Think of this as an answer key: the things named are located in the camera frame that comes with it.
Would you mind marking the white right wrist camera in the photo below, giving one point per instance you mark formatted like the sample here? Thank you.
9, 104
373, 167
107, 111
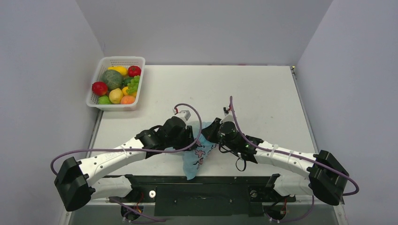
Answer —
228, 117

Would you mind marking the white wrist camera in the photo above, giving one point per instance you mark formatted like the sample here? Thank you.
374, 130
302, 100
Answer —
228, 117
184, 115

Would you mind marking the red fake tomato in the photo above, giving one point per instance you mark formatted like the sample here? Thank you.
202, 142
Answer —
134, 71

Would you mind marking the red fake apple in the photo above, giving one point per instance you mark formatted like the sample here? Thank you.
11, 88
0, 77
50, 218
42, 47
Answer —
99, 88

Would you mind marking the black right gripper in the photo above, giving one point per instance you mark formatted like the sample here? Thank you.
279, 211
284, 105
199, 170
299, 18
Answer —
212, 132

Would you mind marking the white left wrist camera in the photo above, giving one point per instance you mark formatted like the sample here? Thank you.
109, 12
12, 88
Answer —
184, 115

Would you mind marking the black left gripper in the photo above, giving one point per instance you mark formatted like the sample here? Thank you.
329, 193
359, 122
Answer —
188, 139

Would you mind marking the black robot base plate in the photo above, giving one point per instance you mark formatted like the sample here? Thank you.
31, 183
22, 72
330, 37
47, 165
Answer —
205, 195

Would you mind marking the dark green fake avocado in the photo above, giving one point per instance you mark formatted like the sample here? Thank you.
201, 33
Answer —
127, 81

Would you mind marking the orange fake peach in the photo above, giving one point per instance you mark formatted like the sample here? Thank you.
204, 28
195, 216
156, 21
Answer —
127, 100

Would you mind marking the light blue printed plastic bag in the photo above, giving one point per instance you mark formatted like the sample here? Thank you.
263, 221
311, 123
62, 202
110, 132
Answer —
193, 160

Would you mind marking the green fake melon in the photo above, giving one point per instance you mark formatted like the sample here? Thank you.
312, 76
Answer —
112, 79

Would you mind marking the green fake grapes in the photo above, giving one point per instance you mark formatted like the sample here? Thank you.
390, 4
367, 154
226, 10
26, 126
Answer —
132, 85

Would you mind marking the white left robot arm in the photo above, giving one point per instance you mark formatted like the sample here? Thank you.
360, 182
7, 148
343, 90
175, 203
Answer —
79, 181

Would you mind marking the green fake lime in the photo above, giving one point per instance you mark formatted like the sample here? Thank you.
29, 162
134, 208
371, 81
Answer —
104, 100

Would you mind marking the yellow fake lemon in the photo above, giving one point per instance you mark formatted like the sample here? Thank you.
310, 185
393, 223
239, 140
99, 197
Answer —
116, 95

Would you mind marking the white plastic basket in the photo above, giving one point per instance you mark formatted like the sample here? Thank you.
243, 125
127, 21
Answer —
104, 63

